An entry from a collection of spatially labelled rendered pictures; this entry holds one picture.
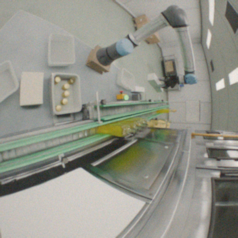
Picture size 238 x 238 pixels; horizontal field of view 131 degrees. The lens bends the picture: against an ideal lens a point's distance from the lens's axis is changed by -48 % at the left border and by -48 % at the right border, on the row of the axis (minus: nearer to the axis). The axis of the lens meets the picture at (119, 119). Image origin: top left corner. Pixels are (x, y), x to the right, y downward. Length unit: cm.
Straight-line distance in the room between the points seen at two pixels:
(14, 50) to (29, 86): 28
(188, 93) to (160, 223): 624
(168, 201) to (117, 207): 14
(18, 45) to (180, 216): 99
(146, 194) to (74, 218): 21
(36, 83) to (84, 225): 58
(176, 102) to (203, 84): 195
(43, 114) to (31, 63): 30
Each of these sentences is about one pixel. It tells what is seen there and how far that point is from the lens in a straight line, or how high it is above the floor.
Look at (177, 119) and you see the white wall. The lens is 645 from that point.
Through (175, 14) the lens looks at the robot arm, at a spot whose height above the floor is 140.
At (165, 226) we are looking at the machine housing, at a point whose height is 138.
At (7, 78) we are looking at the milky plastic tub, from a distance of 67.
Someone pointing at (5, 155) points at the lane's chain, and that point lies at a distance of 53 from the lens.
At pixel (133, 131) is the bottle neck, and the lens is 49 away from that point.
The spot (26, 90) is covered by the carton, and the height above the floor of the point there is 82.
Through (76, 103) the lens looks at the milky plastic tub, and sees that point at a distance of 65.
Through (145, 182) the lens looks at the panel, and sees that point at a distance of 38.
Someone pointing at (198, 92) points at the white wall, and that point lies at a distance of 636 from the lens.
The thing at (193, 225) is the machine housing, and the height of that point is 146.
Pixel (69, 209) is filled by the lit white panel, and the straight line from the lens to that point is 33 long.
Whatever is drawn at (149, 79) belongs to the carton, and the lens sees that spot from 86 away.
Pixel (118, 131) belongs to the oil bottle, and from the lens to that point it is 52.
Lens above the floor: 138
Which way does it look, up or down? 39 degrees down
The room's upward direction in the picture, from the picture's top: 92 degrees clockwise
